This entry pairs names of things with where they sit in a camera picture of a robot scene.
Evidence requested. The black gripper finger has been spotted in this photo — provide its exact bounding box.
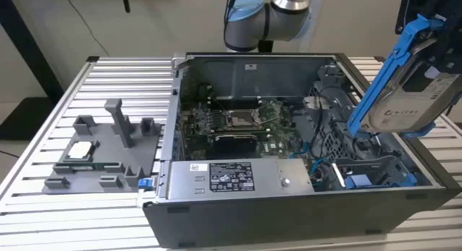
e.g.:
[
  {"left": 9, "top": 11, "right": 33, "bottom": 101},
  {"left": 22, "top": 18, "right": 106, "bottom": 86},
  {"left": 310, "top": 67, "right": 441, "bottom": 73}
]
[{"left": 403, "top": 61, "right": 440, "bottom": 93}]

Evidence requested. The hard disk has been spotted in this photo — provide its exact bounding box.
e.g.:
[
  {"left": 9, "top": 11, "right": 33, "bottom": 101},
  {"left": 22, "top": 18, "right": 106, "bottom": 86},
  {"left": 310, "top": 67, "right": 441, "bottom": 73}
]
[{"left": 346, "top": 14, "right": 462, "bottom": 140}]

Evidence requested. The looped black disk wire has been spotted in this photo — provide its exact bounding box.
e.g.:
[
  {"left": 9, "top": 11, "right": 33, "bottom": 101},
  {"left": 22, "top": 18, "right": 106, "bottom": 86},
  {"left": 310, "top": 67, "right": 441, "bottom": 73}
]
[{"left": 353, "top": 136, "right": 382, "bottom": 161}]

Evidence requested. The metal disk bay cage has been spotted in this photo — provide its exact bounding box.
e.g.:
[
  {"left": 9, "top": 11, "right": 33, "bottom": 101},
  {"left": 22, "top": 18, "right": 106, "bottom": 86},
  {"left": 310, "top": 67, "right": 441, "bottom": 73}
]
[{"left": 302, "top": 64, "right": 435, "bottom": 187}]

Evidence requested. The blue disk carrier in bay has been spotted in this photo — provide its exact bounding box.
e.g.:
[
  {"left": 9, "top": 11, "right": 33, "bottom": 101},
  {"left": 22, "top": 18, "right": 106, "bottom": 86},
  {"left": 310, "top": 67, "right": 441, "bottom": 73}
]
[{"left": 345, "top": 171, "right": 417, "bottom": 188}]

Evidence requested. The black RAM slot bank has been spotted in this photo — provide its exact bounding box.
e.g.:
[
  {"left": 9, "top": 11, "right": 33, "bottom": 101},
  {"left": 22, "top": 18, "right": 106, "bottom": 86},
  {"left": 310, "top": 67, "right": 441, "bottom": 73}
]
[
  {"left": 209, "top": 96, "right": 264, "bottom": 110},
  {"left": 209, "top": 128, "right": 273, "bottom": 135}
]

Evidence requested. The metal socket cover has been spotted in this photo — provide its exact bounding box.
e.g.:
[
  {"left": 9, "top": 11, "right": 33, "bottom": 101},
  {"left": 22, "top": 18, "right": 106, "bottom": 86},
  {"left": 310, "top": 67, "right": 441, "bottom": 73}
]
[{"left": 256, "top": 103, "right": 284, "bottom": 120}]

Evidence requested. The green motherboard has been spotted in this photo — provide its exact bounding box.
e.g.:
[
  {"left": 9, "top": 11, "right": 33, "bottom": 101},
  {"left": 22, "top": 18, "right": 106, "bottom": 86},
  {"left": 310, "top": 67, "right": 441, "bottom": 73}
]
[{"left": 180, "top": 98, "right": 308, "bottom": 161}]

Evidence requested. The CPU socket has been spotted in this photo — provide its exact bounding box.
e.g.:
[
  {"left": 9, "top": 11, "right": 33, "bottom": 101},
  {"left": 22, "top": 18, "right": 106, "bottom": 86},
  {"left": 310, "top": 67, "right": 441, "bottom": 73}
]
[{"left": 226, "top": 109, "right": 260, "bottom": 128}]

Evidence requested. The thin metal locking lever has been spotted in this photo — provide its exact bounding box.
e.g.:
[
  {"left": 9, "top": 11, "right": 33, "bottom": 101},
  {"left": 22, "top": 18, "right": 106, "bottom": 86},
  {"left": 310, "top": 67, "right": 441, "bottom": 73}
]
[{"left": 212, "top": 97, "right": 233, "bottom": 114}]

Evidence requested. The black graphics card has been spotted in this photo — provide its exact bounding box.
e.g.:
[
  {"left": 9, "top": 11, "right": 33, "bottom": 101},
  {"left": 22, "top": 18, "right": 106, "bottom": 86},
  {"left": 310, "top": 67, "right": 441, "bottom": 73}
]
[{"left": 212, "top": 133, "right": 260, "bottom": 157}]

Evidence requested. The silver power supply unit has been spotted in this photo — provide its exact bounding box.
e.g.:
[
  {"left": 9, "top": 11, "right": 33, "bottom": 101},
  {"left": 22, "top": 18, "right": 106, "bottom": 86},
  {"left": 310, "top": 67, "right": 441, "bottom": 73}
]
[{"left": 168, "top": 157, "right": 314, "bottom": 201}]

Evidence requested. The dark grey PC case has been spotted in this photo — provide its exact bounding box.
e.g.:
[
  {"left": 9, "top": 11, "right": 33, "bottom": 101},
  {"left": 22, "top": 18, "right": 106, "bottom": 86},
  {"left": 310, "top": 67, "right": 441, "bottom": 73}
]
[{"left": 139, "top": 52, "right": 462, "bottom": 249}]

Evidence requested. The grey parts rack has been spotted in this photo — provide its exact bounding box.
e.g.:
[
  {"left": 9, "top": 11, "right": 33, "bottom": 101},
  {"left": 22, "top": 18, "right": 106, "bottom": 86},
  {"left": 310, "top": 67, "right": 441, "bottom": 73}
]
[{"left": 42, "top": 98, "right": 166, "bottom": 195}]

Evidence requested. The green RAM stick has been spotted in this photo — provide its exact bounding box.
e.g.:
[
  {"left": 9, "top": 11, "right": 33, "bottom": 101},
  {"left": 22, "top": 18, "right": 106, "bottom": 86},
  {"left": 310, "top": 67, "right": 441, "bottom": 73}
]
[{"left": 70, "top": 162, "right": 122, "bottom": 172}]

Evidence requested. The silver CPU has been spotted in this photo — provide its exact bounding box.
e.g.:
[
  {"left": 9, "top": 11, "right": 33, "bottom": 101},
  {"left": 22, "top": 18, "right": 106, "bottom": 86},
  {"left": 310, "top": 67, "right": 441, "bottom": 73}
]
[{"left": 67, "top": 142, "right": 97, "bottom": 160}]

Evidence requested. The black flat base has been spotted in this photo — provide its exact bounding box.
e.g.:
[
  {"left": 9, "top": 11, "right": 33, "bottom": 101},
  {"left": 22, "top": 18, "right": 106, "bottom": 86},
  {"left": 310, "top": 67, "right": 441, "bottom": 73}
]
[{"left": 0, "top": 97, "right": 57, "bottom": 141}]

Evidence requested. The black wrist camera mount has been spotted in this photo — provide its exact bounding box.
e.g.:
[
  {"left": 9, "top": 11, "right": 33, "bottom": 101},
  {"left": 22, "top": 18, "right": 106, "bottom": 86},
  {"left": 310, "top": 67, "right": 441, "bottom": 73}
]
[{"left": 396, "top": 0, "right": 462, "bottom": 35}]

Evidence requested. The long black wire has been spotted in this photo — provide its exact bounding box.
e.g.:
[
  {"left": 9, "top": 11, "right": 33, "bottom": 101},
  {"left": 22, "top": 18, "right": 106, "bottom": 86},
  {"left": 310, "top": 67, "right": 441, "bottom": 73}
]
[{"left": 310, "top": 85, "right": 362, "bottom": 160}]

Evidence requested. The blue disk wire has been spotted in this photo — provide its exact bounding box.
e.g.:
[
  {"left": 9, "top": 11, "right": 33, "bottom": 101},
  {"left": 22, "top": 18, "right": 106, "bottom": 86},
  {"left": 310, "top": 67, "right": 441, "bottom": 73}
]
[{"left": 293, "top": 149, "right": 336, "bottom": 183}]

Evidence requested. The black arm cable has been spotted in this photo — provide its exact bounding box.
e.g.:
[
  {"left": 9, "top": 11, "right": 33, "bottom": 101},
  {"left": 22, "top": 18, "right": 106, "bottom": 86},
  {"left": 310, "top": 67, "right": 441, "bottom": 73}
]
[{"left": 226, "top": 0, "right": 238, "bottom": 23}]

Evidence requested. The thin wall cable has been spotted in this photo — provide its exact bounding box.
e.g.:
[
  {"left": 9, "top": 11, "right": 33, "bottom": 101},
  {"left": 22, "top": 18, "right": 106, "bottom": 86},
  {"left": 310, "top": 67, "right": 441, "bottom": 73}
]
[{"left": 62, "top": 0, "right": 111, "bottom": 57}]

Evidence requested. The dark upright post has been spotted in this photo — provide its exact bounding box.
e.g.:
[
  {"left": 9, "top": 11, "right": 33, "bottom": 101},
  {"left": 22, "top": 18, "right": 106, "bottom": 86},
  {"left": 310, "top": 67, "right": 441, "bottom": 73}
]
[{"left": 0, "top": 0, "right": 66, "bottom": 103}]

